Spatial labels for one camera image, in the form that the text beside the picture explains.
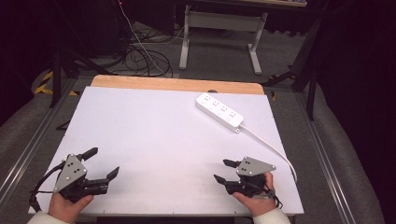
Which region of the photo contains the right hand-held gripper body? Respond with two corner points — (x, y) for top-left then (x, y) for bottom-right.
(224, 156), (277, 199)

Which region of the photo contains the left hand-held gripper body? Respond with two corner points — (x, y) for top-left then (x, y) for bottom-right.
(53, 153), (110, 203)

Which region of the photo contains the person's left hand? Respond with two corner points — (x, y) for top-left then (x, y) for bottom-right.
(47, 191), (94, 224)

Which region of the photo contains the person's right hand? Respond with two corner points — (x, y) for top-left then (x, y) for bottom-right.
(232, 171), (277, 217)

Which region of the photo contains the white board table cover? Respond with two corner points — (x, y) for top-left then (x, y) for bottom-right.
(28, 86), (305, 217)

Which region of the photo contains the white power strip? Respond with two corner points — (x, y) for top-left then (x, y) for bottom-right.
(195, 92), (245, 134)

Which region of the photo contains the black tripod stand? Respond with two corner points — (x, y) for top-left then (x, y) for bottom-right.
(49, 46), (110, 108)

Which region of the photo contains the black metal stand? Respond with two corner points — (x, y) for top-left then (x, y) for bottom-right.
(261, 18), (323, 120)

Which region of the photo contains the black equipment rack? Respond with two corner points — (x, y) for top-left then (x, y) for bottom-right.
(62, 0), (132, 57)

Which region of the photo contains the white power strip cable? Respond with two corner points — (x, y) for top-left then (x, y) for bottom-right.
(239, 124), (299, 184)

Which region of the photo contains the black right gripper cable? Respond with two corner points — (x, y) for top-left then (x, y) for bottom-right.
(246, 180), (284, 209)

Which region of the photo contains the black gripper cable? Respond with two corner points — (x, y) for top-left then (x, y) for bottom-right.
(28, 161), (67, 214)
(246, 180), (284, 209)

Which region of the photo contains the aluminium floor rail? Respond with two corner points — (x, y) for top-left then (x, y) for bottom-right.
(293, 91), (356, 224)
(0, 77), (78, 200)

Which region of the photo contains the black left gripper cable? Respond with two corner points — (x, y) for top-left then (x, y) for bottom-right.
(28, 161), (67, 214)

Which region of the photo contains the black floor cable bundle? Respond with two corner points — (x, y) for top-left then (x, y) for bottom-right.
(122, 43), (174, 78)

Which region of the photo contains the thin white floor cable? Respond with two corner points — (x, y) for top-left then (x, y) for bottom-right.
(118, 1), (186, 77)

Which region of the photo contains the white metal frame desk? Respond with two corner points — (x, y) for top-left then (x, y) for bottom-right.
(178, 0), (307, 77)

